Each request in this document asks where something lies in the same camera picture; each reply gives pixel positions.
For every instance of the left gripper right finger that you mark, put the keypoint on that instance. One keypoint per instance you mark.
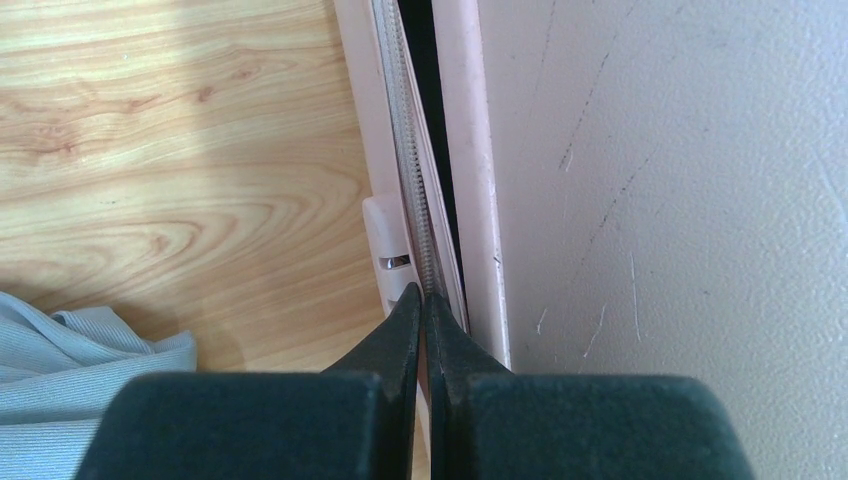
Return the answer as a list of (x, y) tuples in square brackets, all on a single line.
[(490, 423)]

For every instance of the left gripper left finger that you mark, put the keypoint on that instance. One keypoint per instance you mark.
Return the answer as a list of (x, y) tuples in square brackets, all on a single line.
[(353, 420)]

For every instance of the pink suitcase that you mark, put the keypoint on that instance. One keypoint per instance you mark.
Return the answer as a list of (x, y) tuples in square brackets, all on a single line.
[(623, 187)]

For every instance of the grey cloth garment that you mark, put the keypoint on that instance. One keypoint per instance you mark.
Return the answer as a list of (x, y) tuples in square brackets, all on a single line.
[(59, 373)]

